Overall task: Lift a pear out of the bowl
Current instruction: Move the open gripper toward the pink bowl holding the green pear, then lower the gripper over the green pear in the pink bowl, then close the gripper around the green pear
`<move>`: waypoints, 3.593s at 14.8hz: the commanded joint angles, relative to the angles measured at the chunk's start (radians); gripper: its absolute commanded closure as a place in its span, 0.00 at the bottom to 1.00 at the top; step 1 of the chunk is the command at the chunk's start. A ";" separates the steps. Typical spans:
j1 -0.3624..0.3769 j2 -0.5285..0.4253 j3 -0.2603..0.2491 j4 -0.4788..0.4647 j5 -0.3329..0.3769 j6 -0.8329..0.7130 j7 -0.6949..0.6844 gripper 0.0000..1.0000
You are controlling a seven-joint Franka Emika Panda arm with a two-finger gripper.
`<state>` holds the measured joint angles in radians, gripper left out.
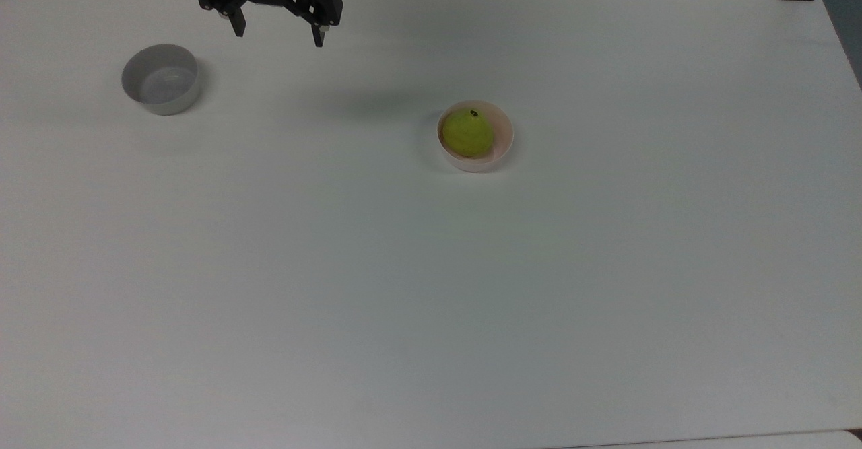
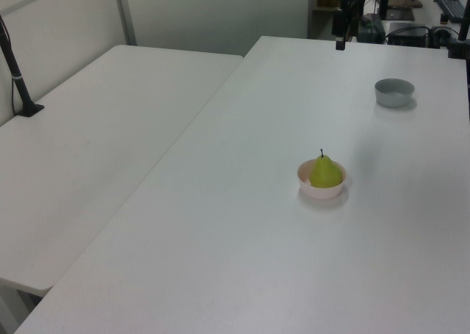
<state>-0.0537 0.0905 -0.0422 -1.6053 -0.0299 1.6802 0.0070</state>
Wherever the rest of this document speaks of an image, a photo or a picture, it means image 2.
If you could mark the grey partition frame post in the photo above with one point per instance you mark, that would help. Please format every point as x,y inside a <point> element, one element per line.
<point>126,14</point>

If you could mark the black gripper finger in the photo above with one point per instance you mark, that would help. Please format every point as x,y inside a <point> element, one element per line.
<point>340,25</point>
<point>353,22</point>

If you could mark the white side table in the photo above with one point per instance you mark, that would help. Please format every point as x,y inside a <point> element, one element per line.
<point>92,147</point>

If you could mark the pink bowl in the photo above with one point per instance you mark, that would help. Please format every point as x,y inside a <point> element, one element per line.
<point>321,194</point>

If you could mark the grey bowl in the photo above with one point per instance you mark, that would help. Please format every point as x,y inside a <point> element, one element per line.
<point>393,97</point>

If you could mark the dark green case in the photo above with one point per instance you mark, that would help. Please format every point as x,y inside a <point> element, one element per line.
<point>371,29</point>

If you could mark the green pear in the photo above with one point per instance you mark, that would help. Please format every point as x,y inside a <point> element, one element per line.
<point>324,174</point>

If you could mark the black keyboard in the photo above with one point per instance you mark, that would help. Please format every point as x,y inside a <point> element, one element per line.
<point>451,5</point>

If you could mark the black camera stand pole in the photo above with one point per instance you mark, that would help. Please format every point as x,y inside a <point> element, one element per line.
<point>18,84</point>

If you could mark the black camera on mount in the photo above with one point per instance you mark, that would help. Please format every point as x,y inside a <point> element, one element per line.
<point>440,36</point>

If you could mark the black clamped stand pole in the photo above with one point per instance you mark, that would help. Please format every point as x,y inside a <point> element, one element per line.
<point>459,44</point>

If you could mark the black electronics box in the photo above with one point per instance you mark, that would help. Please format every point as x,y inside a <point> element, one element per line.
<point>408,35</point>

